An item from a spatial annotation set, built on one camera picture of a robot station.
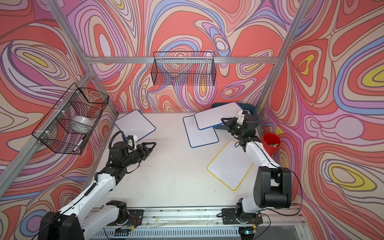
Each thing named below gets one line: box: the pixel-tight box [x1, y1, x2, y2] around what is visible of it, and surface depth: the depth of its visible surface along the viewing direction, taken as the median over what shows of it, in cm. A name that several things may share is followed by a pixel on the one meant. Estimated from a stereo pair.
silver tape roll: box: [71, 115, 95, 127], surface depth 75 cm
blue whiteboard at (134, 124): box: [114, 110, 156, 142], surface depth 120 cm
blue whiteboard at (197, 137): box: [183, 115, 219, 148], surface depth 107 cm
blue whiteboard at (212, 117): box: [194, 102, 244, 130], surface depth 100 cm
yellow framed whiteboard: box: [206, 140, 255, 191], surface depth 93 cm
